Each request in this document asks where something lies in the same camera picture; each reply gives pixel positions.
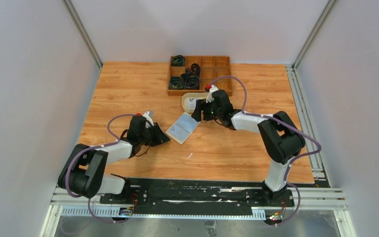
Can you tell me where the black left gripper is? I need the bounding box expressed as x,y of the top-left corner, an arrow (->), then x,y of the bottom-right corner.
139,122 -> 170,148

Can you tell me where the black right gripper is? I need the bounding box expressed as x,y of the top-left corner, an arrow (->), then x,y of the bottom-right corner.
191,98 -> 223,122

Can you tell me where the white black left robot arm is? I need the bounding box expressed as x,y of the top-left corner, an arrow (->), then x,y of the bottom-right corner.
57,111 -> 170,204

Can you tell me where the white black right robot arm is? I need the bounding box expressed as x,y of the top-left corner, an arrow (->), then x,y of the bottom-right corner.
191,89 -> 305,206

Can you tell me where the white card in tray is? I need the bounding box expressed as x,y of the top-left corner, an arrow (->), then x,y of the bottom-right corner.
186,98 -> 197,110

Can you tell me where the beige oval tray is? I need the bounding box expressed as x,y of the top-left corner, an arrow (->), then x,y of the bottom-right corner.
181,92 -> 208,114

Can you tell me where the wooden compartment box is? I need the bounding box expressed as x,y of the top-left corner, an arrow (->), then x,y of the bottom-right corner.
166,55 -> 233,96

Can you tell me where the rolled black belt middle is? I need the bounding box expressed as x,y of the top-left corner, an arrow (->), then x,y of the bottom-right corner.
189,63 -> 201,76

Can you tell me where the rolled black belt top left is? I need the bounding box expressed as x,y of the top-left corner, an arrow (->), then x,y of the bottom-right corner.
170,55 -> 186,67

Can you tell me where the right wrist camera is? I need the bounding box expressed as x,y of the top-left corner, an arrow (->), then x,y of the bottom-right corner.
205,84 -> 219,103

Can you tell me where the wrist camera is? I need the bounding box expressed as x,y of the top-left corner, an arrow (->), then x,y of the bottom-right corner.
205,84 -> 219,103
142,110 -> 154,128

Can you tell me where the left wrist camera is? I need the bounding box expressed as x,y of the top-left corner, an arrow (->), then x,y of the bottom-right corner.
142,110 -> 154,128

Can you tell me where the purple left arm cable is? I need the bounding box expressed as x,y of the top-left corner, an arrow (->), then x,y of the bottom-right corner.
64,113 -> 143,224

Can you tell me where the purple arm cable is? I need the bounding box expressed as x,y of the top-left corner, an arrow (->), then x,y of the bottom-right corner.
206,76 -> 322,226
64,113 -> 143,224

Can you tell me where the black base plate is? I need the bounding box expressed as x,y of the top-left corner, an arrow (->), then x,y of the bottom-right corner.
68,176 -> 331,217

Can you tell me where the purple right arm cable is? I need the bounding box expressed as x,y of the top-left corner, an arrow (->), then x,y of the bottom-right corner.
206,76 -> 322,226

